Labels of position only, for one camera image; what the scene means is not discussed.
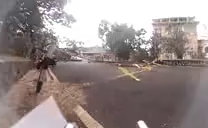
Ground low building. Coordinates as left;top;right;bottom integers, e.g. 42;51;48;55
79;46;117;63

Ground clump of trees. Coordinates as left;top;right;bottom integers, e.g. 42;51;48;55
97;19;150;62

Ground pale concrete kerb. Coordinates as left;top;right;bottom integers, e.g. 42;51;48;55
72;104;105;128

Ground grey asphalt road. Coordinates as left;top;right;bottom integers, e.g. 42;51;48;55
50;60;208;128

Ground motorcycle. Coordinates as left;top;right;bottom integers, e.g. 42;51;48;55
34;49;59;94

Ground robot's own part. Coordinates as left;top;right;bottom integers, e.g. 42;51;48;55
136;119;149;128
65;122;75;128

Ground thin-crowned tree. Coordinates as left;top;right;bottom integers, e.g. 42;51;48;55
148;28;194;60

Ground large dark trees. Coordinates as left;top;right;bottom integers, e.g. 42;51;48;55
0;0;77;62

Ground beige multi-storey building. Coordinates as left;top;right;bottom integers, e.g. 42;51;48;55
151;16;202;61

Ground white building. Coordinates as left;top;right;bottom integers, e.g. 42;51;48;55
197;37;208;60

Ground low dark wall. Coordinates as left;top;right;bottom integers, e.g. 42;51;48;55
156;58;208;67

